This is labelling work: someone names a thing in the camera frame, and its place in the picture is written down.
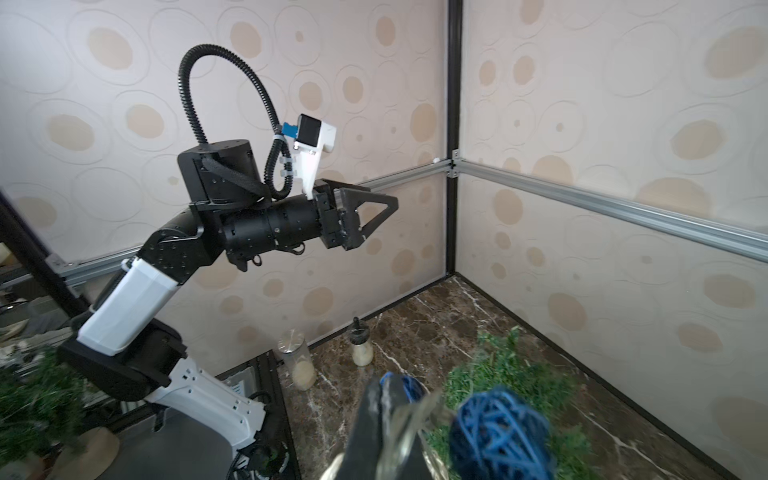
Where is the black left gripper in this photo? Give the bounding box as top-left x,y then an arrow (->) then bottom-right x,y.
313,179 -> 399,250

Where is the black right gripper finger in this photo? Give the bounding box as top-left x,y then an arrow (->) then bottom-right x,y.
335,377 -> 432,479

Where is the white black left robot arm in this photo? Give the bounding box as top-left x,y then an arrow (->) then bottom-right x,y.
58,140 -> 399,450

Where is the small green christmas tree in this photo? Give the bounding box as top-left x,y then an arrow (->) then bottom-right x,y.
427,329 -> 599,479

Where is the small bottle with black cap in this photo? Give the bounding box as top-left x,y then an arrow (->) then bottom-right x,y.
349,317 -> 374,367

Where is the glass jar with steel lid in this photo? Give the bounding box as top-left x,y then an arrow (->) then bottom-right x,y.
277,328 -> 317,391

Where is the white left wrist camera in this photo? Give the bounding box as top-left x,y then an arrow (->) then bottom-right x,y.
282,114 -> 337,200

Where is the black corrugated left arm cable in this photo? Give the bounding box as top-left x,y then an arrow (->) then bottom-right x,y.
178,43 -> 295,201

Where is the black corner frame post left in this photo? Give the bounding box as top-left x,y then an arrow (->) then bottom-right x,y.
445,0 -> 464,278

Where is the aluminium rail left wall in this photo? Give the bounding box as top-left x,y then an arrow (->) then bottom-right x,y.
59,160 -> 449,286

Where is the aluminium rail wall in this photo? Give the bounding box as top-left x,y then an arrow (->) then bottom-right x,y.
454,159 -> 767,263
59,160 -> 449,286

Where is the aluminium rail back wall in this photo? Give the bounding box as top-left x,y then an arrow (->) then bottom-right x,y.
454,159 -> 767,263

